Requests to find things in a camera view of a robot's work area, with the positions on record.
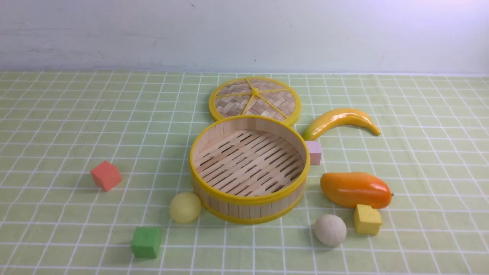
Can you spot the yellow bun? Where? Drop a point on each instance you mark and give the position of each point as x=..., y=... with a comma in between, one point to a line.
x=185, y=207

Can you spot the white bun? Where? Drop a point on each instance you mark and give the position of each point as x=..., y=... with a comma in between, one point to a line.
x=330, y=230

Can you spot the bamboo steamer tray yellow rim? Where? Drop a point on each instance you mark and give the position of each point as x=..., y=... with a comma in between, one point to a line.
x=249, y=169

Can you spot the woven bamboo steamer lid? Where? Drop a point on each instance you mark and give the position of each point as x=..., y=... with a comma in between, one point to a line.
x=260, y=96

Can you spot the pink cube block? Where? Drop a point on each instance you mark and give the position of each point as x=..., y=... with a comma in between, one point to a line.
x=315, y=152

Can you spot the yellow plastic banana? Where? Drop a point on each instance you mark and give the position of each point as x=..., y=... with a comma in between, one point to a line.
x=339, y=117

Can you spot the orange plastic mango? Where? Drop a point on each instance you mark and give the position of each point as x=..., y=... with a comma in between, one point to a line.
x=350, y=189

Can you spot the red cube block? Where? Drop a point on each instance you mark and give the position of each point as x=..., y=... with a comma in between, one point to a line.
x=106, y=176

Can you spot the green cube block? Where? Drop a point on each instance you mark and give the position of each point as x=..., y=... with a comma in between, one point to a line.
x=146, y=242

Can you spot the yellow cube block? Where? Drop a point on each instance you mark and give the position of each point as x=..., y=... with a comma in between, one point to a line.
x=367, y=220

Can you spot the green checkered tablecloth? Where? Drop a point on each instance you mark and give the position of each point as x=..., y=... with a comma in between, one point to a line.
x=57, y=126

